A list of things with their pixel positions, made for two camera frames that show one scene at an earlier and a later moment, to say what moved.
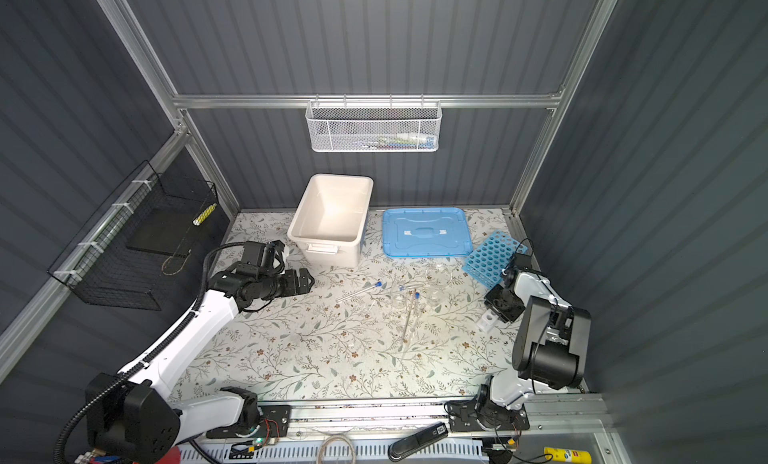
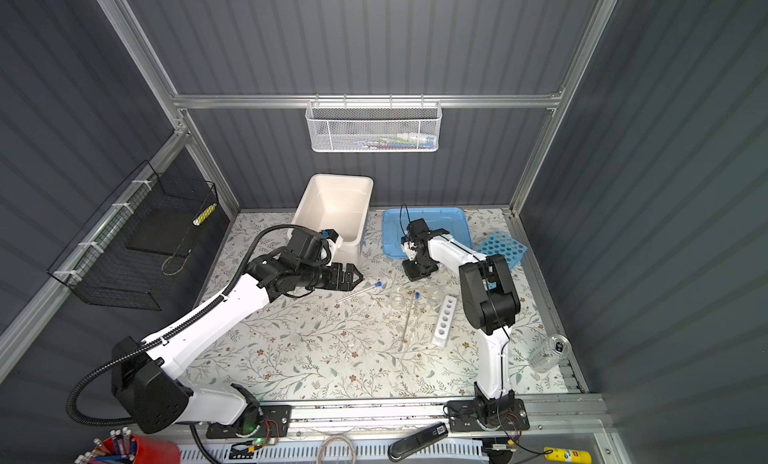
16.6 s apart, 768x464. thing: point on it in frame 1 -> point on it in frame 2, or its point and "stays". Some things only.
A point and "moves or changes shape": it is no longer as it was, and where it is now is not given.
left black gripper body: x=277 y=285 -> x=329 y=277
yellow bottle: x=567 y=455 stays
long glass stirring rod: x=407 y=325 stays
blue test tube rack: x=488 y=264 stays
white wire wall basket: x=374 y=126 stays
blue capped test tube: x=377 y=284 stays
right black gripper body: x=508 y=307 -> x=417 y=270
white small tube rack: x=488 y=320 moves or changes shape
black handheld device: x=416 y=441 stays
